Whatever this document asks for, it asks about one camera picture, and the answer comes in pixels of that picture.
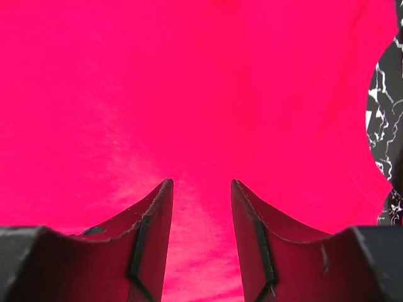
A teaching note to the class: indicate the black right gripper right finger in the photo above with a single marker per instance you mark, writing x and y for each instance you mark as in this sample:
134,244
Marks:
281,259

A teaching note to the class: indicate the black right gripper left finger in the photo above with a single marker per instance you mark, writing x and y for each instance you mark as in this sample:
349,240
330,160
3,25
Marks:
125,256

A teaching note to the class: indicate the red t shirt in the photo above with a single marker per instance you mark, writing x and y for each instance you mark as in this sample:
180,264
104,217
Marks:
100,100

